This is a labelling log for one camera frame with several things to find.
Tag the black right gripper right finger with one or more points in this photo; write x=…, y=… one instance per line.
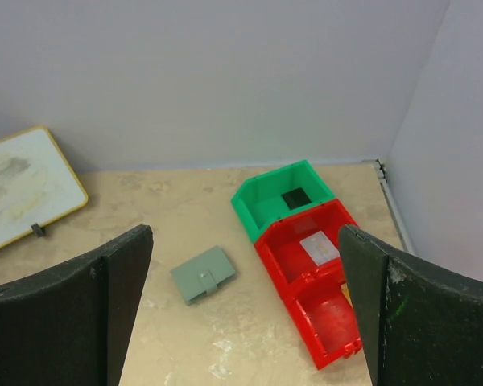
x=420, y=324

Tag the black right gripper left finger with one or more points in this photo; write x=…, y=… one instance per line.
x=71, y=324

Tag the teal leather card holder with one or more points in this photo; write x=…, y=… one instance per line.
x=203, y=275

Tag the orange card in bin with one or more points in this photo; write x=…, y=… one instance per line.
x=345, y=292

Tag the silver card in bin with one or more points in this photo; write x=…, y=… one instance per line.
x=320, y=248

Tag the black card in green bin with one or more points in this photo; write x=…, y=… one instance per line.
x=296, y=198

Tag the black whiteboard stand clip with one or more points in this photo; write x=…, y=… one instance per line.
x=38, y=230

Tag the red double plastic bin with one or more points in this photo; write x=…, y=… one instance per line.
x=312, y=294

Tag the yellow framed whiteboard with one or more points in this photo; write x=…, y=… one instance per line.
x=37, y=184

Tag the green plastic bin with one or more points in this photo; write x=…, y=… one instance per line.
x=275, y=195

